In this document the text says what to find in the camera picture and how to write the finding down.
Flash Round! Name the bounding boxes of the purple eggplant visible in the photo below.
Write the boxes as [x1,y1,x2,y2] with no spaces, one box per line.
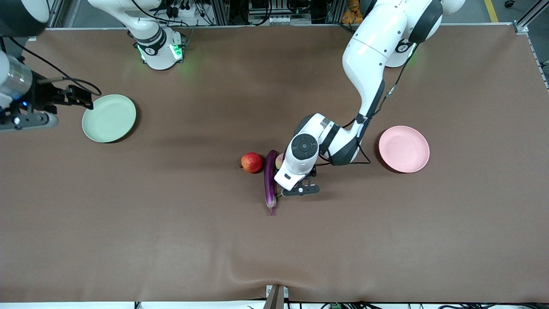
[263,150,278,216]

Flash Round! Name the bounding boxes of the red apple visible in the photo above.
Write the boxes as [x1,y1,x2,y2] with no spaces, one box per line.
[240,152,263,174]

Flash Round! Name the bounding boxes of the light green plate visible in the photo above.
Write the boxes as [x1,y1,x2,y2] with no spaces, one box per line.
[82,94,137,143]

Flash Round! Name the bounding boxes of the pink plate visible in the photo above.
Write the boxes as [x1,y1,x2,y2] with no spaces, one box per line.
[379,125,430,173]

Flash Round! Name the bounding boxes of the metal table clamp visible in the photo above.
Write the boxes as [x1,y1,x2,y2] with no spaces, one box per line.
[266,285,289,309]

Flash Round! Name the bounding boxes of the brown table mat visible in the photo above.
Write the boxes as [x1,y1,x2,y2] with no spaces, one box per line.
[0,24,549,303]

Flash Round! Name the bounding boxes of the white power strip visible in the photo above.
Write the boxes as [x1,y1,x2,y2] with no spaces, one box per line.
[165,3,198,18]

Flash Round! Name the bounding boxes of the orange packed goods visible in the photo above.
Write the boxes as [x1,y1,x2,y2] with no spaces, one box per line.
[342,0,363,24]

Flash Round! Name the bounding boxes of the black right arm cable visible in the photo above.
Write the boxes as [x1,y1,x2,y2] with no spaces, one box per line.
[9,36,102,96]

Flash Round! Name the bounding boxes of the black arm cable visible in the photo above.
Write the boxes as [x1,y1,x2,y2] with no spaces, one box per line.
[317,43,419,166]
[9,36,102,96]

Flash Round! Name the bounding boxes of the aluminium frame strut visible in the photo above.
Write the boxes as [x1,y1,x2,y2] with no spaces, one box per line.
[513,0,549,35]
[45,0,82,30]

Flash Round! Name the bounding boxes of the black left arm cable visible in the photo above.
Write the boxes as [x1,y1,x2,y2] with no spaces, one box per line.
[317,43,419,166]

